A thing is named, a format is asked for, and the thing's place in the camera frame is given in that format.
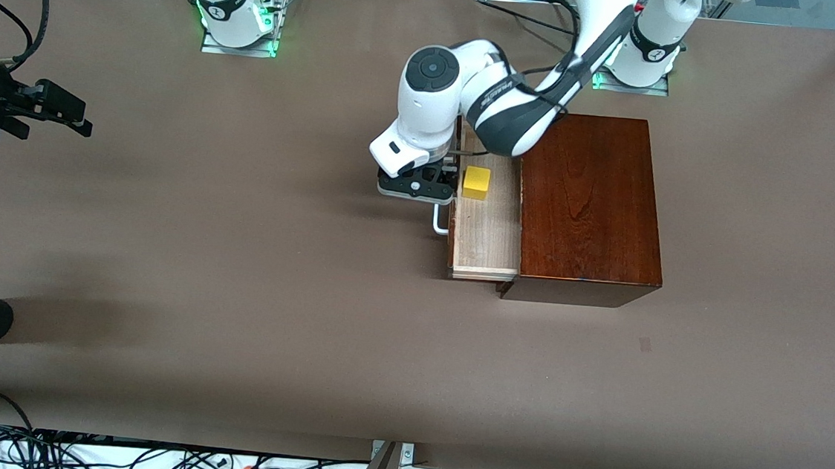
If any yellow block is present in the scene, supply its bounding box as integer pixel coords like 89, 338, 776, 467
461, 165, 493, 202

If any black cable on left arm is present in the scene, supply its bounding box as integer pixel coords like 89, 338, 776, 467
505, 45, 589, 118

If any dark brown wooden cabinet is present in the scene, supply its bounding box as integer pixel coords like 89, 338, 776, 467
496, 109, 676, 312

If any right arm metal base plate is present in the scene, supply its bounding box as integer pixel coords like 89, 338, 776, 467
200, 22, 280, 59

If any small metal bracket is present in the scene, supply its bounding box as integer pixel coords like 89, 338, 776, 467
370, 440, 417, 465

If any black cable across table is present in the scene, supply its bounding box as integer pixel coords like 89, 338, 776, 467
475, 0, 579, 37

